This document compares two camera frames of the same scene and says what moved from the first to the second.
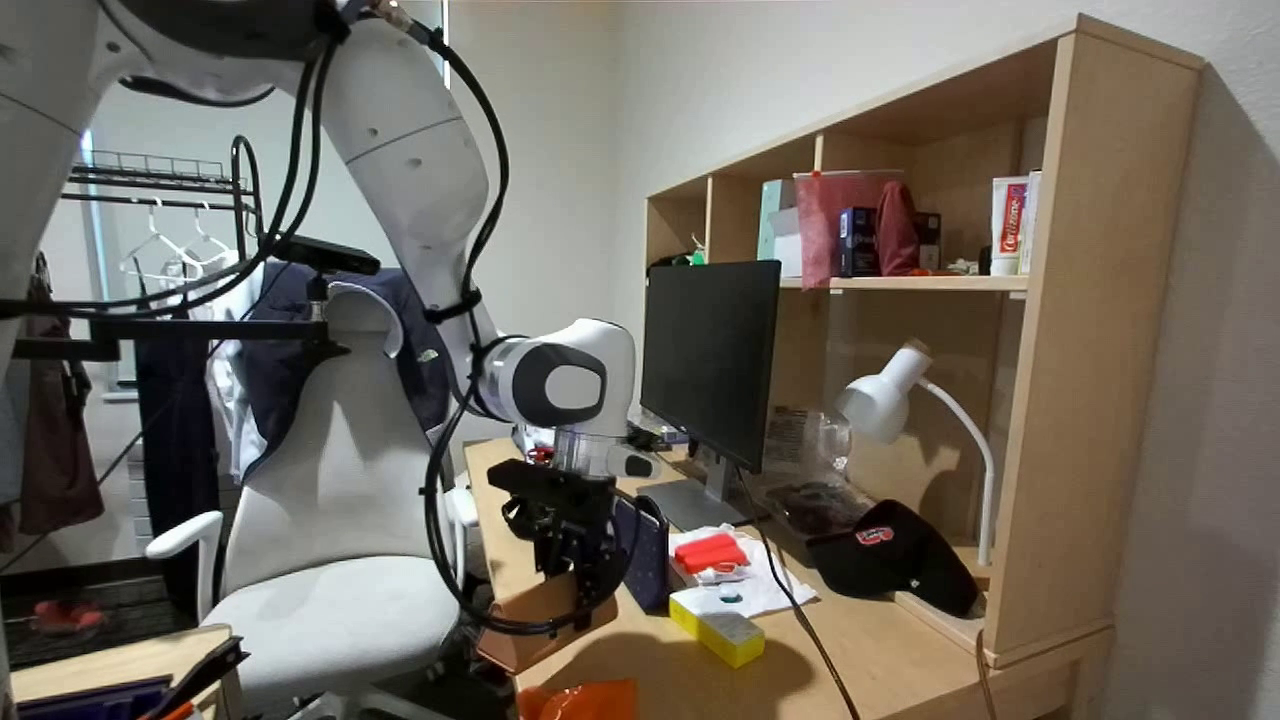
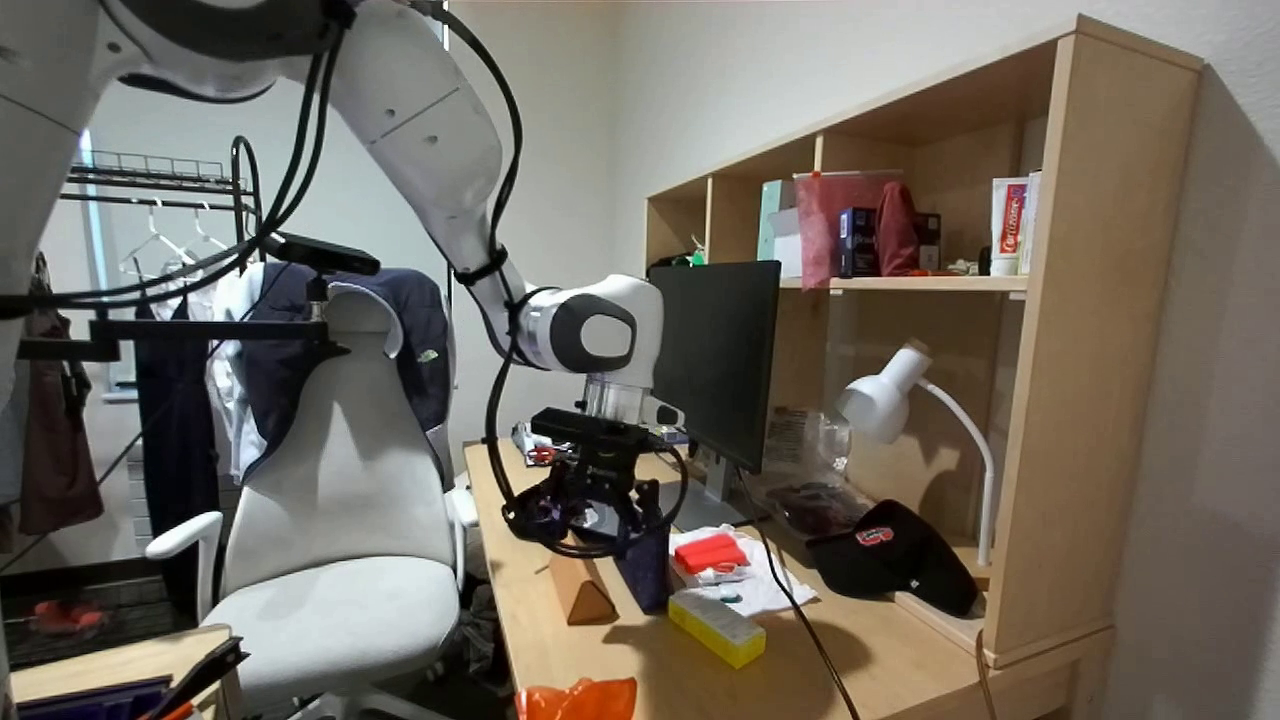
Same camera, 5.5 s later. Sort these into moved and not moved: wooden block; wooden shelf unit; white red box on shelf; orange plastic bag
Moved: wooden block
Not moved: white red box on shelf; orange plastic bag; wooden shelf unit
